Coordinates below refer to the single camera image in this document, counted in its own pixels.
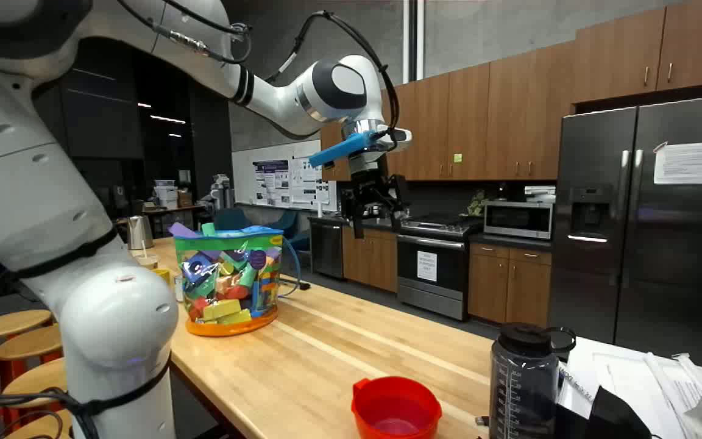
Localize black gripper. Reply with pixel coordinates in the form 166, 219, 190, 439
339, 168, 410, 242

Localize clear bag of foam blocks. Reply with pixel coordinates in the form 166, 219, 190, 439
169, 223, 311, 339

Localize brown lower cabinet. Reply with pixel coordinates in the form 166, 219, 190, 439
340, 226, 402, 296
464, 240, 555, 329

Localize black dishwasher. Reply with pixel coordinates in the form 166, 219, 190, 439
308, 218, 349, 280

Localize paper note on stove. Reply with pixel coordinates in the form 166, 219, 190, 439
414, 248, 440, 286

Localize stainless steel stove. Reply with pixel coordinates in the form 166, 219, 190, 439
394, 214, 484, 321

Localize white poster board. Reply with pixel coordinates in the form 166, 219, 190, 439
228, 140, 339, 218

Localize silver microwave oven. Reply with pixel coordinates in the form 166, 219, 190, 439
480, 201, 558, 243

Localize brown upper cabinets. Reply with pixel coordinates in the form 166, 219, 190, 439
317, 0, 702, 184

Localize red bowl right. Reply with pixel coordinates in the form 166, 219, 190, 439
349, 373, 445, 439

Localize purple foam wedge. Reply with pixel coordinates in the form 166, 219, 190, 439
167, 223, 205, 242

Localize dark water bottle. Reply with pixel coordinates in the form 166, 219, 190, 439
486, 321, 579, 439

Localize stainless steel refrigerator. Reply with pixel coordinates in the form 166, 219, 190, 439
547, 91, 702, 373

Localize paper note on refrigerator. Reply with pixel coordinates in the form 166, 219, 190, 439
651, 140, 702, 189

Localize white loose papers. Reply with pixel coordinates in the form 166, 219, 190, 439
555, 334, 702, 439

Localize wooden stool red legs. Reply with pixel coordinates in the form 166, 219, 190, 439
0, 324, 65, 390
0, 357, 71, 424
0, 307, 56, 439
3, 408, 74, 439

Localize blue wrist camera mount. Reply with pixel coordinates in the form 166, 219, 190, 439
307, 129, 377, 170

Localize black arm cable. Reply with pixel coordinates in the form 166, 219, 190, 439
263, 7, 405, 141

